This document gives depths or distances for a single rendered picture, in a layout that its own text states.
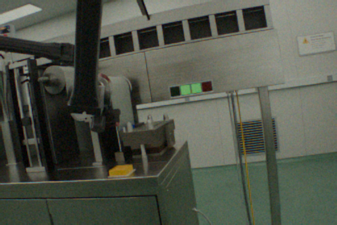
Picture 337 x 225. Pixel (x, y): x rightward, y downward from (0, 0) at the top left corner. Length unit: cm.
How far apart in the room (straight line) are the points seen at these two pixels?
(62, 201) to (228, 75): 102
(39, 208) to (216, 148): 301
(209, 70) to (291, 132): 264
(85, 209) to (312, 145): 343
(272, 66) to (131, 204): 99
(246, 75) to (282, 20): 258
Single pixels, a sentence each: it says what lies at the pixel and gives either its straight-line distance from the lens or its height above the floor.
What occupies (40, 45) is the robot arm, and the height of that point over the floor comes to 141.
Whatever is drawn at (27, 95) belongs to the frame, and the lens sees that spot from 136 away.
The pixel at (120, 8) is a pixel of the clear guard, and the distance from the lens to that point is 162.
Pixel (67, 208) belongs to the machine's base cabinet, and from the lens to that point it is 118.
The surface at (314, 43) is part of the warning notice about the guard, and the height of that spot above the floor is 161.
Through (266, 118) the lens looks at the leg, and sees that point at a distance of 165.
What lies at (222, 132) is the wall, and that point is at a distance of 384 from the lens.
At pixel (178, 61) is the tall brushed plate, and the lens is 149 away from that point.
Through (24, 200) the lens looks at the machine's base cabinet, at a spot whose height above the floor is 81.
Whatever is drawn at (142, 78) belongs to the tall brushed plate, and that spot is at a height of 129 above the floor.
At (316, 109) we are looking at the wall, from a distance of 400.
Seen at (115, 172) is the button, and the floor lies 92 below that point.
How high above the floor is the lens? 116
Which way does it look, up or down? 3 degrees down
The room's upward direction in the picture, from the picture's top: 9 degrees counter-clockwise
